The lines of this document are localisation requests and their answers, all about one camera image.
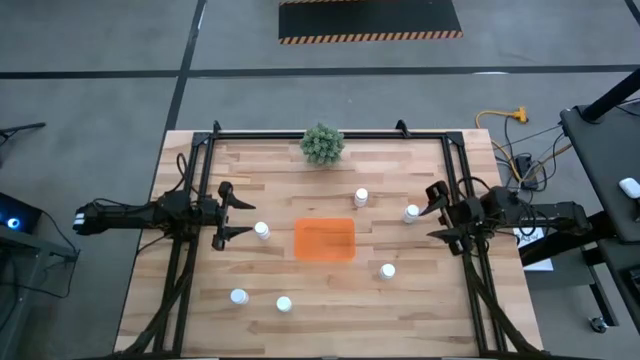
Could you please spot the black side table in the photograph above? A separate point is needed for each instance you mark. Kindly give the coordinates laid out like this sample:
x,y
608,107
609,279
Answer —
x,y
610,165

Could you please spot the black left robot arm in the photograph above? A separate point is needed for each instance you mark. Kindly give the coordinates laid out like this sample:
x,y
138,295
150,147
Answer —
x,y
125,215

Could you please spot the black power strip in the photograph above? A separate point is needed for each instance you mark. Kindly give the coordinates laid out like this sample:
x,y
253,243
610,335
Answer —
x,y
525,167

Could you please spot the orange plastic basket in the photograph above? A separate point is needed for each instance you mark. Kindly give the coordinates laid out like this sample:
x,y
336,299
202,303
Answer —
x,y
325,240

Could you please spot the black hazard-striped floor mat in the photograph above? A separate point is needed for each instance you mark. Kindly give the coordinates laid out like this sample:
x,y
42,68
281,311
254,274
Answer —
x,y
370,17

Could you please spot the black table base frame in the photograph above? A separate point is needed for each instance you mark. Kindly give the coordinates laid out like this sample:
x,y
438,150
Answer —
x,y
555,248

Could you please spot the black computer with blue light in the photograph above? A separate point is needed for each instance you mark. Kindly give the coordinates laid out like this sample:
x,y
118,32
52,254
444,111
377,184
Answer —
x,y
20,215

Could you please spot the white pill bottle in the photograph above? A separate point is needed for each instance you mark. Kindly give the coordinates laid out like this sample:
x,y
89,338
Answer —
x,y
261,230
284,304
411,213
386,271
239,296
361,197

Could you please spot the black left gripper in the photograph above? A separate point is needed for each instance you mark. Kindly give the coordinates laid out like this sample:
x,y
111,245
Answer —
x,y
220,216

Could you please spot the black caster wheel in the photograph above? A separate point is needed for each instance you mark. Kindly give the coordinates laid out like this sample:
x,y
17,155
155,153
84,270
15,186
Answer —
x,y
598,325

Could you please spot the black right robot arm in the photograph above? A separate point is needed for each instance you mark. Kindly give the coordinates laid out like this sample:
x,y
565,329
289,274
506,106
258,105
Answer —
x,y
550,212

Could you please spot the green artificial plant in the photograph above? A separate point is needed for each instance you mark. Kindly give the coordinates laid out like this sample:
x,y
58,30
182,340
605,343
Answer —
x,y
322,145

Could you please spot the white small device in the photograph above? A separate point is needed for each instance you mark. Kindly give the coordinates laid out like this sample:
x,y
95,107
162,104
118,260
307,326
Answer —
x,y
630,187

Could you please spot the white paper sheet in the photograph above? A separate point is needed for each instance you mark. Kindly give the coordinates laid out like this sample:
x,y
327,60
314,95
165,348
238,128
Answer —
x,y
530,240

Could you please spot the black tripod leg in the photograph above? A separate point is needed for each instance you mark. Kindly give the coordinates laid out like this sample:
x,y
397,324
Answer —
x,y
25,128

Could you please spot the grey metal desk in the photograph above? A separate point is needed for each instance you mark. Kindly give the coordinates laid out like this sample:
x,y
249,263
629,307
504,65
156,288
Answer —
x,y
35,249

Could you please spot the black aluminium table frame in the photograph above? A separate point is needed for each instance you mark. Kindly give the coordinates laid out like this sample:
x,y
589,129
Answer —
x,y
260,135

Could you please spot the black slanted pole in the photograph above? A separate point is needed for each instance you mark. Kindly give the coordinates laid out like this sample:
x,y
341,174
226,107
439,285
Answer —
x,y
612,95

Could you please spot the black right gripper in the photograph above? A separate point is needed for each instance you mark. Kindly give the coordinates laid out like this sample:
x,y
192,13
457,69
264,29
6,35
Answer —
x,y
460,217

